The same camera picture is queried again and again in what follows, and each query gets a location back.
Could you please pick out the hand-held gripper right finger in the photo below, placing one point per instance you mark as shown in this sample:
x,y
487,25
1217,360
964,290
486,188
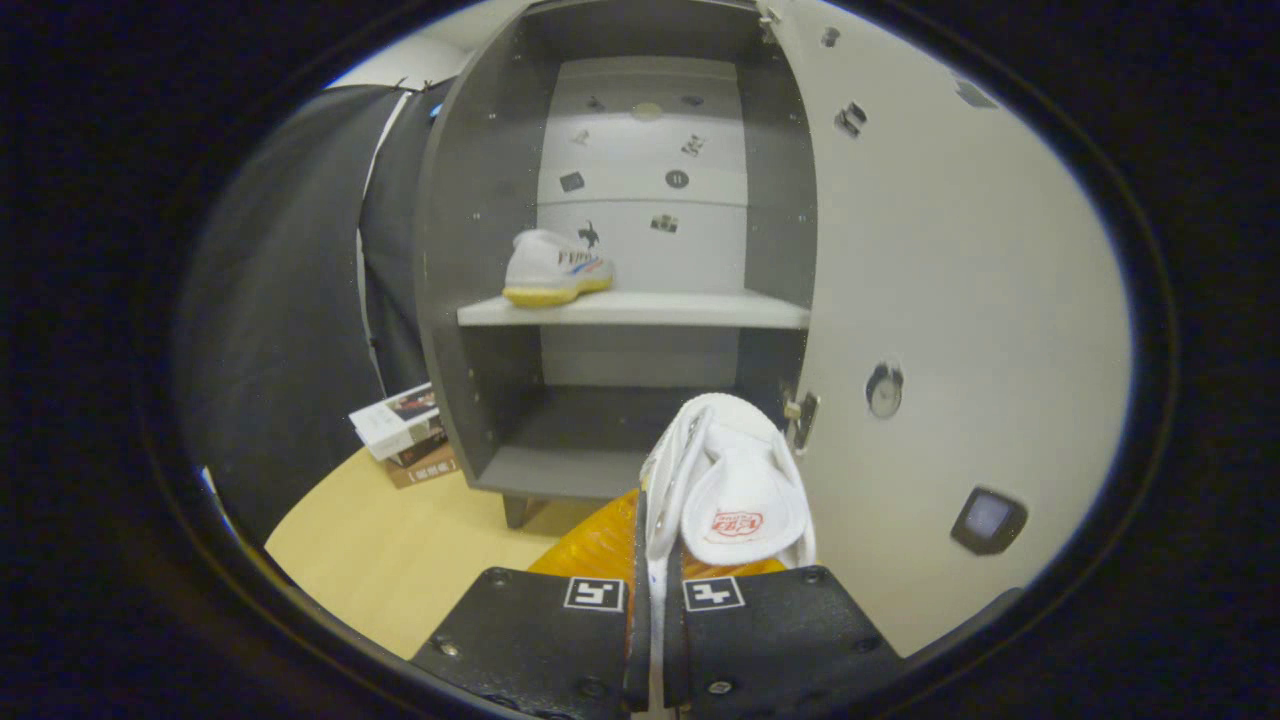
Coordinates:
x,y
790,630

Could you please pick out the metal door hinge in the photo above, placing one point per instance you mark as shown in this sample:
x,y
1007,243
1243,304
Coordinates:
x,y
770,17
803,415

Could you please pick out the grey shoe cabinet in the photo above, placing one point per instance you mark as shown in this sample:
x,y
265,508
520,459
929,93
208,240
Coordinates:
x,y
450,250

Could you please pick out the black backdrop cloth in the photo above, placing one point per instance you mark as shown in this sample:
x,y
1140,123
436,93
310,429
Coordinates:
x,y
280,300

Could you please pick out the white shoe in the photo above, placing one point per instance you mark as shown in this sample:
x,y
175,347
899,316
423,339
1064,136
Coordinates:
x,y
545,265
740,470

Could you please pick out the brown book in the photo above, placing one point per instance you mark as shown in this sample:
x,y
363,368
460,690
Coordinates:
x,y
430,470

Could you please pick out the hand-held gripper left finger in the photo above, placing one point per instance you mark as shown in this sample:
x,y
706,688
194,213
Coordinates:
x,y
530,630

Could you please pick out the white shoe cabinet door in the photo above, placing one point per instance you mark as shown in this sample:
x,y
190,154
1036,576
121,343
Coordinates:
x,y
960,250

